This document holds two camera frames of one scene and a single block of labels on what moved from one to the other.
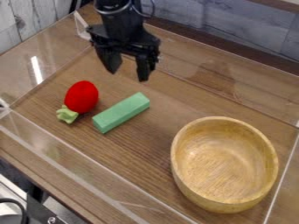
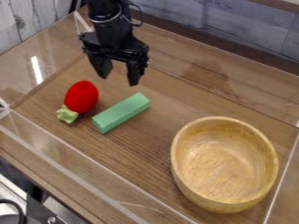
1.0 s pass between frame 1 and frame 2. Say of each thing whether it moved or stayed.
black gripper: moved
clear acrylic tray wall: stayed
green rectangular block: stayed
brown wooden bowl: stayed
